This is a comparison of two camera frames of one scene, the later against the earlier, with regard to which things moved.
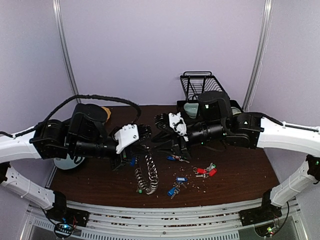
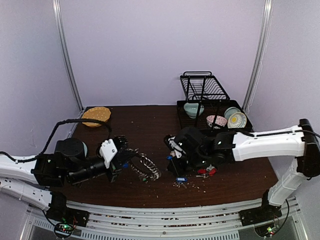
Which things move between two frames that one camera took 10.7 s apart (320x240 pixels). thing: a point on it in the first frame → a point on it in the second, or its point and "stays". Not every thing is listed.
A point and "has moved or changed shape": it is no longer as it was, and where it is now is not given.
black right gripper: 180,141 → 175,156
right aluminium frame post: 262,50 stays
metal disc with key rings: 152,175 has moved or changed shape
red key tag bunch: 210,171 stays
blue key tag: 180,179 stays
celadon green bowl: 191,109 stays
